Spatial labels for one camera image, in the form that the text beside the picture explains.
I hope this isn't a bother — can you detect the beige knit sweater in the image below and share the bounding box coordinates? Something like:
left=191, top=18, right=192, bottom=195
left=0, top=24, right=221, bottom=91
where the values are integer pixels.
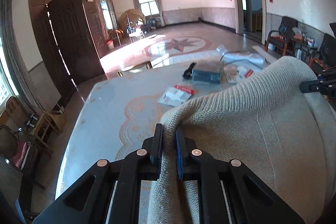
left=147, top=56, right=335, bottom=223

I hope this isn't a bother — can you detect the black leather armchair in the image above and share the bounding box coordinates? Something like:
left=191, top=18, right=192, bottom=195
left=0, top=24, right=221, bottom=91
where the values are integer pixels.
left=309, top=34, right=336, bottom=75

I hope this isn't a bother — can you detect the black wooden armchair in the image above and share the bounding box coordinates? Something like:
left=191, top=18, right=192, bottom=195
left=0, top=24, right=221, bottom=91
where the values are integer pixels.
left=265, top=16, right=298, bottom=56

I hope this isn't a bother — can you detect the clear plastic bag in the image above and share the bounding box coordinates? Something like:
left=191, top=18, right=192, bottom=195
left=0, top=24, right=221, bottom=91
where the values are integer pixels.
left=217, top=45, right=271, bottom=69

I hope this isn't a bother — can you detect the wooden chair red cushion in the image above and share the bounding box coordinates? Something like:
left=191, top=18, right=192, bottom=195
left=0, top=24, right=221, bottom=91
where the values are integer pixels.
left=1, top=96, right=53, bottom=190

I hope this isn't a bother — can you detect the floral table cloth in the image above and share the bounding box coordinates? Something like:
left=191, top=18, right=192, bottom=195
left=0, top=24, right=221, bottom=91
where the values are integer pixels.
left=54, top=53, right=279, bottom=224

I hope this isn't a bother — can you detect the red white card packet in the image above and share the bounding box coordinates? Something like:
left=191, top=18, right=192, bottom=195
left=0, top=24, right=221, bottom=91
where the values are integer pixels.
left=225, top=69, right=254, bottom=85

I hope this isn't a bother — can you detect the dark grey box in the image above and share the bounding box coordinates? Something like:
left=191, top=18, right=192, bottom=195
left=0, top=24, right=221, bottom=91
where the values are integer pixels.
left=192, top=61, right=224, bottom=84

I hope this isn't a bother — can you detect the red waste bin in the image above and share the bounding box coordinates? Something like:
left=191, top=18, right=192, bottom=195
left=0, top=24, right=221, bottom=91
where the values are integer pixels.
left=106, top=40, right=114, bottom=50

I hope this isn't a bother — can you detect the dark wooden door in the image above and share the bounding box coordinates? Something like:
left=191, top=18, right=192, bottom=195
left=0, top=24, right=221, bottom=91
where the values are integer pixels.
left=29, top=0, right=108, bottom=101

